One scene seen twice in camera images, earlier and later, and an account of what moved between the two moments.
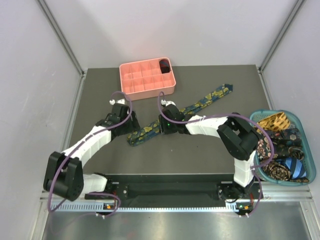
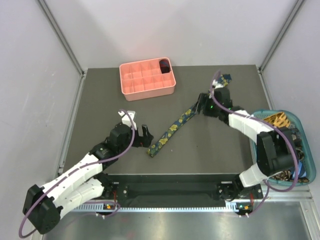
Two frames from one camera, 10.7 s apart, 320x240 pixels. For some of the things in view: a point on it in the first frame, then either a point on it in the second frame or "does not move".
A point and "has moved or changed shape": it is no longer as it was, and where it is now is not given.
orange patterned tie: [277, 122] does not move
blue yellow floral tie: [154, 129] has moved or changed shape
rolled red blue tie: [164, 66] does not move
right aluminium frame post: [298, 5] does not move
